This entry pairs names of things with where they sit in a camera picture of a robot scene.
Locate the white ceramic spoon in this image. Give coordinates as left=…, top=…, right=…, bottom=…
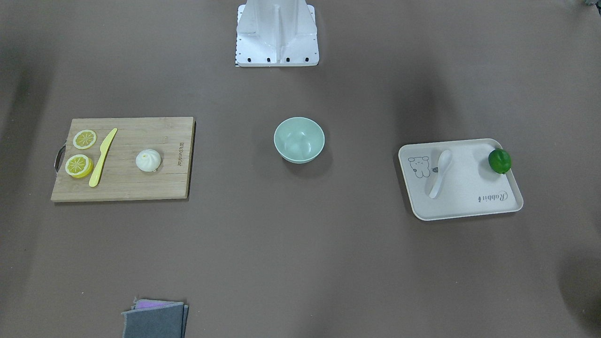
left=428, top=149, right=453, bottom=199

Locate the white steamed bun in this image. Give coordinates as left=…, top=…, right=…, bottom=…
left=135, top=148, right=162, bottom=172

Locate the light green bowl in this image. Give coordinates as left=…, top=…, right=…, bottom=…
left=273, top=117, right=325, bottom=164

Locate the white rabbit tray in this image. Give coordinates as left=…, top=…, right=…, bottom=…
left=398, top=138, right=524, bottom=221

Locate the green lime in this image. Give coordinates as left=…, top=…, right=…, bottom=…
left=488, top=148, right=512, bottom=175

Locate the grey folded cloth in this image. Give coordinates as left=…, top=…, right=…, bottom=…
left=122, top=301, right=189, bottom=338

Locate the yellow plastic knife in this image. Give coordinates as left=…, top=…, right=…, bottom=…
left=89, top=128, right=118, bottom=187

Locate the purple cloth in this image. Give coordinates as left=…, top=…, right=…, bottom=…
left=131, top=298, right=177, bottom=310

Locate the upper lemon slice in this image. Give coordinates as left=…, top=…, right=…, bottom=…
left=72, top=129, right=97, bottom=150

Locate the lower lemon slice stack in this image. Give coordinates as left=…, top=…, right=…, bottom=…
left=64, top=154, right=94, bottom=179

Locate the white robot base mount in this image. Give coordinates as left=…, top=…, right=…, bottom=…
left=235, top=0, right=320, bottom=67

